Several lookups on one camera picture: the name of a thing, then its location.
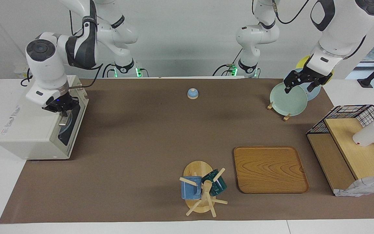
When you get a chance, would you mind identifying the dark green mug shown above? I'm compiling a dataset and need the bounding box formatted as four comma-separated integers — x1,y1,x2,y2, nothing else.
202,169,227,196

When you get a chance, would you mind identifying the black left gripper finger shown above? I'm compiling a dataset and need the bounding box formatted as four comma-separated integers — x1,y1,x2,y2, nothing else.
307,81,324,93
283,74,300,94

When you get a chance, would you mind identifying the black looped power cable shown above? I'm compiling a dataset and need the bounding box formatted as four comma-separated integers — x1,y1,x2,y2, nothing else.
20,67,33,87

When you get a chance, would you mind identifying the racked light blue plate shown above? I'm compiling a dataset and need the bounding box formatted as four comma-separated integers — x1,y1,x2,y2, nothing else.
296,68,321,101

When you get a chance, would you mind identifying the wooden stepped shelf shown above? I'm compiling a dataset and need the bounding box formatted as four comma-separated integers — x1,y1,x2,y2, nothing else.
307,118,374,195

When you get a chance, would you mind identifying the yellow plate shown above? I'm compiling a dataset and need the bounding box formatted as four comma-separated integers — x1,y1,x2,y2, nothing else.
296,55,334,85

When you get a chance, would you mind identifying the wooden serving tray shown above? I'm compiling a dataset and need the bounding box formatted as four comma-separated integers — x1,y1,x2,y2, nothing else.
233,146,310,194

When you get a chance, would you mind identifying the pale green plate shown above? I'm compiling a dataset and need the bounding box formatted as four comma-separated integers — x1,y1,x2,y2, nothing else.
270,82,308,116

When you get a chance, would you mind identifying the black left base cable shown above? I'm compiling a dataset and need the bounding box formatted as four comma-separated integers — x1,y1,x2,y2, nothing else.
212,49,243,77

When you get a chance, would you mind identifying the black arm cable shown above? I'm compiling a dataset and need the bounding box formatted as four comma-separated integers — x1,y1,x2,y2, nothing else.
69,63,104,90
271,0,311,25

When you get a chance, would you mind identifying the glass oven door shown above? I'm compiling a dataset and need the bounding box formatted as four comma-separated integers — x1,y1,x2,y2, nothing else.
57,89,89,155

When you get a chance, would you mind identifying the blue mug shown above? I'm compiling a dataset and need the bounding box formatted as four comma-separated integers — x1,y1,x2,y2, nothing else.
181,176,203,200

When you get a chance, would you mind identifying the wooden mug tree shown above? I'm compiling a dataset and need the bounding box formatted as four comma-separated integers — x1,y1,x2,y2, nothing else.
179,161,228,217

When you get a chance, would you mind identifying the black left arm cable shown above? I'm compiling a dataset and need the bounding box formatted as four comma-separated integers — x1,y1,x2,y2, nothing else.
271,0,311,25

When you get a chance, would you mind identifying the brown table mat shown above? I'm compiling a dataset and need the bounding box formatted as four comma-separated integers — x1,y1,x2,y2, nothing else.
0,78,374,224

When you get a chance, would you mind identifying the white grid patterned cloth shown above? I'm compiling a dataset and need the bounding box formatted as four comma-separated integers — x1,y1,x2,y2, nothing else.
334,175,374,197

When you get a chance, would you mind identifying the black base cable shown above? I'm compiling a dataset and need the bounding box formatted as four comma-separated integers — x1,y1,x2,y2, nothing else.
102,63,117,78
212,49,243,77

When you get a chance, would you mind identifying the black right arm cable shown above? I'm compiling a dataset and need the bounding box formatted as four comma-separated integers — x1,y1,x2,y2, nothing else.
69,63,104,90

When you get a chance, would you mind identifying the wooden plate rack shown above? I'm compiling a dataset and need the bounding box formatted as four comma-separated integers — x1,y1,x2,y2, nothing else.
267,102,291,121

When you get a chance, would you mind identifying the cream toaster oven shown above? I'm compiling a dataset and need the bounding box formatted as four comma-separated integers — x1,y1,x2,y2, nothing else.
0,75,89,160

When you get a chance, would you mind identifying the white plastic cup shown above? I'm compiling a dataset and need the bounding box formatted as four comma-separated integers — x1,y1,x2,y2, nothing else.
352,120,374,147

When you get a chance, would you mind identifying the black right base cable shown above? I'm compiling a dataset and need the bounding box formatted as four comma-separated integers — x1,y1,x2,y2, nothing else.
102,63,117,78

